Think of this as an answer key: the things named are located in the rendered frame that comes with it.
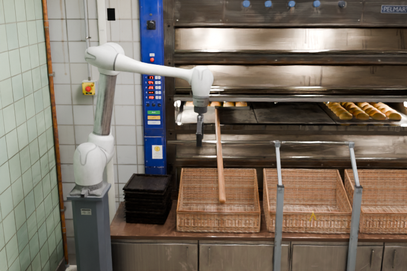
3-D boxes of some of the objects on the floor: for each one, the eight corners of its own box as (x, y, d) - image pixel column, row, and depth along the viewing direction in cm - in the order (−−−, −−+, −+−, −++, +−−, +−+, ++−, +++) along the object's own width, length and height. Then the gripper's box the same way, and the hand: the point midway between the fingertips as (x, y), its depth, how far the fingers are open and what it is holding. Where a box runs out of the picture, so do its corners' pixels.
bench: (125, 266, 369) (121, 199, 354) (430, 270, 363) (440, 202, 349) (109, 312, 315) (105, 236, 300) (468, 318, 309) (481, 240, 294)
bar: (171, 293, 335) (168, 138, 305) (346, 295, 333) (361, 140, 303) (166, 322, 305) (162, 154, 275) (360, 325, 302) (377, 156, 272)
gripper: (195, 100, 264) (195, 135, 269) (191, 110, 240) (191, 149, 245) (208, 100, 263) (208, 136, 269) (206, 111, 239) (205, 150, 245)
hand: (200, 140), depth 257 cm, fingers open, 13 cm apart
